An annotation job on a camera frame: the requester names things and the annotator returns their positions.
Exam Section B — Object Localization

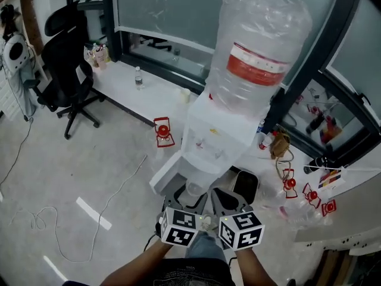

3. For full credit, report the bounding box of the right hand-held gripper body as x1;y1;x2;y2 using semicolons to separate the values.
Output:
217;210;266;252

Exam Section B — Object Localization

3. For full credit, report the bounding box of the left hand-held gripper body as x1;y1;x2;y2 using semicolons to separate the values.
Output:
154;206;206;247

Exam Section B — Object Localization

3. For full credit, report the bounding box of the clear plastic cup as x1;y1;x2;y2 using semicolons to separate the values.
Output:
184;171;210;198

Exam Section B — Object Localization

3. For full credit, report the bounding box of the white water dispenser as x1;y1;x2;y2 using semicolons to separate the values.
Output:
177;91;272;190

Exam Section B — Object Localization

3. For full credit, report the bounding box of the person's right forearm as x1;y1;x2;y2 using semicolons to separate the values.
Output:
235;247;279;286

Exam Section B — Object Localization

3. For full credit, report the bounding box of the person's left forearm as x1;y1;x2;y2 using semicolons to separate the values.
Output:
99;242;175;286

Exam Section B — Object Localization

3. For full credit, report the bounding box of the person's shoe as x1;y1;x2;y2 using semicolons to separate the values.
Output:
199;214;216;232

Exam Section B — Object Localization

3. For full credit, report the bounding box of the white bin with black lid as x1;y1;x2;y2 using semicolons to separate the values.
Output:
230;170;259;208

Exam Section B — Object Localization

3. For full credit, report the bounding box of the person's jeans leg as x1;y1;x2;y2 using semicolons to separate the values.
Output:
186;231;227;260

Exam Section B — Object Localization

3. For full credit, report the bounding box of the person's black shirt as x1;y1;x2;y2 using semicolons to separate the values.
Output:
145;257;236;286

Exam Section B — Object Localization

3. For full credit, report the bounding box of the red-label plastic bottle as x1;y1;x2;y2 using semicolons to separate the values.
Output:
258;135;273;151

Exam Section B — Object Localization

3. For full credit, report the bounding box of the brown paper bag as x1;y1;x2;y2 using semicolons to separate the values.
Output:
269;129;295;180

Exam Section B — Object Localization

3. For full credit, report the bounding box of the black thermos bottle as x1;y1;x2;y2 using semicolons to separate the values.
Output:
303;156;328;175

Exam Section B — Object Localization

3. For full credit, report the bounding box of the white colourful-print paper bag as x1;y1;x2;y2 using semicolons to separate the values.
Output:
317;167;348;190

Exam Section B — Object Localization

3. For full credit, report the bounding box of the brown wooden bench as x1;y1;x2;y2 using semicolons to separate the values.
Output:
309;247;381;286

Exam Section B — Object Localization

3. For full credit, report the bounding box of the small clear water bottle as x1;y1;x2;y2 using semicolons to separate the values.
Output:
135;66;145;91

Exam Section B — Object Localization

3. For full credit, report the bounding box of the white window ledge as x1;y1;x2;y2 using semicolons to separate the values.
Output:
85;58;370;196

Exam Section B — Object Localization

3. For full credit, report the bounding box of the pink printed bag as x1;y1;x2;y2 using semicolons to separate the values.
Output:
92;45;109;70

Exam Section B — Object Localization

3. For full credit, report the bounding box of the large plastic-wrapped water bottle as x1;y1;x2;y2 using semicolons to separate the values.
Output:
205;0;313;117

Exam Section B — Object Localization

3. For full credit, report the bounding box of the clear wrapped snack pack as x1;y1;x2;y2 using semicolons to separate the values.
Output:
84;43;96;67

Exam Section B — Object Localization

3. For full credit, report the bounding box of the black office chair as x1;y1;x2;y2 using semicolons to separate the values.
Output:
31;1;105;139

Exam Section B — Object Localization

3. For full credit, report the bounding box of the white floor cable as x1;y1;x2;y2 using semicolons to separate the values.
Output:
10;153;148;263

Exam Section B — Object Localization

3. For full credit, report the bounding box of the white thin string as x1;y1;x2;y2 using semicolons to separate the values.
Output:
303;165;381;172

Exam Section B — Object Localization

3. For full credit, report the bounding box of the black floor cable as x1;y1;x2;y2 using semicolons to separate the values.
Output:
0;116;33;190

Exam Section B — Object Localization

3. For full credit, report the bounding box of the black window frame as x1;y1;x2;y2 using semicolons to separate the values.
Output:
64;0;381;166

